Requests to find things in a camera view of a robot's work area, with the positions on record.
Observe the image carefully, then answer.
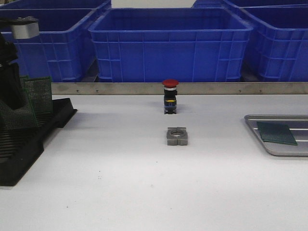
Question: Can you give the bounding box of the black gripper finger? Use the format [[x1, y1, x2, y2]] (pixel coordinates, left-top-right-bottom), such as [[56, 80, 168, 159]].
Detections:
[[0, 63, 24, 110]]

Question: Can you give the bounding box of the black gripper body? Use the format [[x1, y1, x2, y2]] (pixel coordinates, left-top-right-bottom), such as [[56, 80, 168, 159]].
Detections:
[[0, 34, 19, 67]]

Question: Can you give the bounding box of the green perforated circuit board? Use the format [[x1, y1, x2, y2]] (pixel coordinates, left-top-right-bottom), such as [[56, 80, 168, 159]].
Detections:
[[257, 122, 298, 146], [25, 77, 53, 114], [0, 89, 38, 130], [20, 75, 29, 89]]

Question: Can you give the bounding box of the black slotted board rack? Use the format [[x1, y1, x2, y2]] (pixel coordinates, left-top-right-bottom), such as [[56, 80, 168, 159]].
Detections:
[[0, 98, 77, 187]]

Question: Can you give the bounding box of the silver metal tray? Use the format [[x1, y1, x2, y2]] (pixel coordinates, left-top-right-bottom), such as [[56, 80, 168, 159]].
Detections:
[[244, 115, 308, 157]]

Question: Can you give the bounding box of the silver robot wrist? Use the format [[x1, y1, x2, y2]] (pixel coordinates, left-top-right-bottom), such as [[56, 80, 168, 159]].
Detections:
[[0, 16, 39, 39]]

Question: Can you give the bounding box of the back left blue crate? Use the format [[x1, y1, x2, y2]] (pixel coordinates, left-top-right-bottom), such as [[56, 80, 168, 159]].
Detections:
[[0, 0, 112, 11]]

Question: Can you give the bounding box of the left blue plastic crate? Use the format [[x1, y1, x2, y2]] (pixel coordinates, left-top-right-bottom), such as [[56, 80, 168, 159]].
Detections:
[[0, 9, 97, 82]]

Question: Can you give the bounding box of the blue plastic crate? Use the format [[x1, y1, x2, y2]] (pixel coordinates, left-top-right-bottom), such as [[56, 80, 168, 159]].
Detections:
[[241, 6, 308, 82], [0, 9, 97, 82], [89, 8, 252, 83]]

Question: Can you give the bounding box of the red emergency stop button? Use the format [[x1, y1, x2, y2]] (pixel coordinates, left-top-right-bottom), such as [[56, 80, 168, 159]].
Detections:
[[162, 79, 179, 114]]

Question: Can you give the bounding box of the grey square mounting block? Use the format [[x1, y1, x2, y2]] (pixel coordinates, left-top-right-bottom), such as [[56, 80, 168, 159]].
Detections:
[[166, 127, 188, 146]]

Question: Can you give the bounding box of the centre blue plastic crate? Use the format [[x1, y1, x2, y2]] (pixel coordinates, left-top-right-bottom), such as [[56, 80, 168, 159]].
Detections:
[[89, 8, 252, 83]]

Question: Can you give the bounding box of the back right blue crate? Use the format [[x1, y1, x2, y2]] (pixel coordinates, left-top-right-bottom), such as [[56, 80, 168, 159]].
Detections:
[[192, 0, 308, 8]]

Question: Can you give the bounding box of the right blue plastic crate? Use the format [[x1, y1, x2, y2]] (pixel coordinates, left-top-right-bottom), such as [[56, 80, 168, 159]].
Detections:
[[241, 6, 308, 82]]

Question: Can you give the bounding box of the metal table edge rail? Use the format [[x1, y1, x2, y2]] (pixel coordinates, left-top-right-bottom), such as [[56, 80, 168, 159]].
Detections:
[[51, 82, 308, 95]]

